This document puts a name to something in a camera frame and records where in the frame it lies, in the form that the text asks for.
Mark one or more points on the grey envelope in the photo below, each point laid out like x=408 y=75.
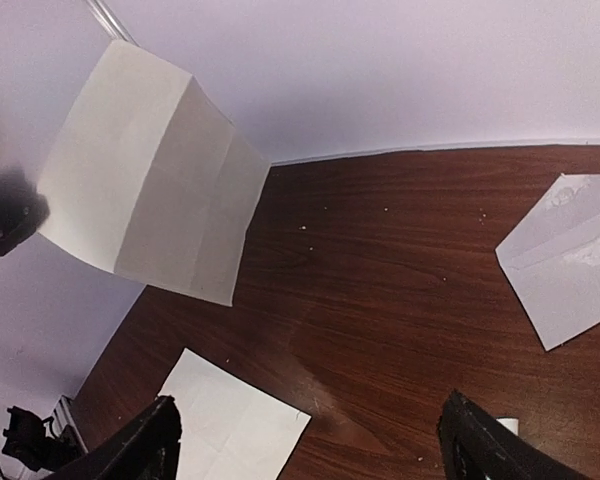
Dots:
x=552 y=259

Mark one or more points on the white green glue stick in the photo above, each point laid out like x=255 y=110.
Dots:
x=510 y=423

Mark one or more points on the lower white paper sheet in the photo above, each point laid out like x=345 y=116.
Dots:
x=230 y=429

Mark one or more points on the white letter sheet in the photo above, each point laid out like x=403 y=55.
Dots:
x=148 y=180

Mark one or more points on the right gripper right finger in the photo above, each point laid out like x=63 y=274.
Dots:
x=474 y=445

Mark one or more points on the left aluminium frame post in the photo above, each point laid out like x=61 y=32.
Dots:
x=110 y=23

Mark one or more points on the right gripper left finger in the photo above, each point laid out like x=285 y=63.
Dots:
x=148 y=447

